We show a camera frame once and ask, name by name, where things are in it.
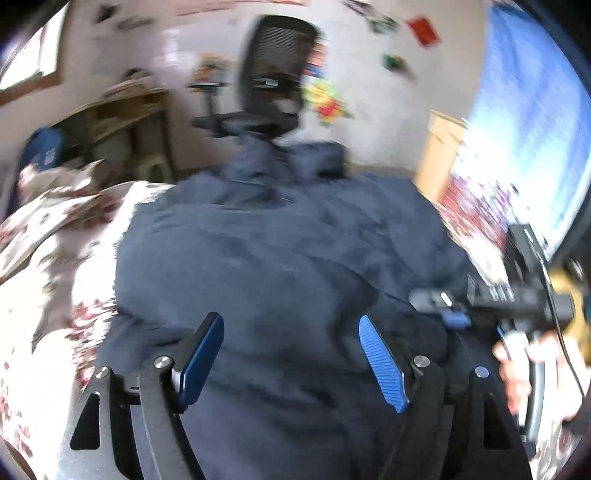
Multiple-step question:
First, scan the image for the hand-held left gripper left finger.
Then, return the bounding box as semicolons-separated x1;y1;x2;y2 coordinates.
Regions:
55;312;225;480

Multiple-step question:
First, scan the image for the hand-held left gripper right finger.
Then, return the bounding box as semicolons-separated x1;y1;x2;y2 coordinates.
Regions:
359;315;534;480

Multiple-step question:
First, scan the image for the navy puffer jacket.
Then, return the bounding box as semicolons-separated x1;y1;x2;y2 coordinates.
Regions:
95;141;476;480

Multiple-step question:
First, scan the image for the person's right hand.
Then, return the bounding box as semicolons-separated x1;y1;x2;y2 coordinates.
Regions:
492;330;587;423

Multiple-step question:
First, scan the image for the red floral blanket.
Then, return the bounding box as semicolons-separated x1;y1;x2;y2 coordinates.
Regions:
436;178;514;289

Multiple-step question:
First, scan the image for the wooden board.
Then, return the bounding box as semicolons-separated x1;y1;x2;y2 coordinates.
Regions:
414;111;468;204

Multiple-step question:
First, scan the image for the white floral bed sheet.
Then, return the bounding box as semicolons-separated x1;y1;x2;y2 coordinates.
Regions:
0;159;176;480

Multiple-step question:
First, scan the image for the wooden desk with shelf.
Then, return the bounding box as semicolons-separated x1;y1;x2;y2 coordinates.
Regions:
51;83;176;185

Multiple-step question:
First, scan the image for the blue backpack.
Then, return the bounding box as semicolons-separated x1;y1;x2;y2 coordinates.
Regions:
18;127;65;176

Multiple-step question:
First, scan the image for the black mesh office chair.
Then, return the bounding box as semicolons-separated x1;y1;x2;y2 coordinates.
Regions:
187;14;324;144

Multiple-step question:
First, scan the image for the window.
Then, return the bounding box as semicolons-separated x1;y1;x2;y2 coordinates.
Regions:
0;18;63;100

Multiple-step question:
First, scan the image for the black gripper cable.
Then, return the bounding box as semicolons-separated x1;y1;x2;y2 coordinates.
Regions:
524;228;585;409

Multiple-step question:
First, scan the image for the blue printed wall cloth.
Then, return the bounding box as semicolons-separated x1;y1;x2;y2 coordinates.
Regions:
450;4;588;264

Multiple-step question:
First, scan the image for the cartoon bear wall poster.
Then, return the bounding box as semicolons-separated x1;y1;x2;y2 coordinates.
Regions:
304;78;355;126

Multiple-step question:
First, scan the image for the green wall sticker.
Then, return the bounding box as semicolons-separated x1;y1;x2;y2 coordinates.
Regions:
381;53;410;73

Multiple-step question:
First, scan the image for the colourful comic wall poster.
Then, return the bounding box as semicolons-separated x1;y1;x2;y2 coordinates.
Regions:
304;39;329;78

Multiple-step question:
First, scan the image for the red wall sticker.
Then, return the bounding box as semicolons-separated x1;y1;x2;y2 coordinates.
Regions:
405;16;440;48

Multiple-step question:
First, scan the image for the small colourful wall poster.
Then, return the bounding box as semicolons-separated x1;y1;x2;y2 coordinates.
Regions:
191;53;232;89

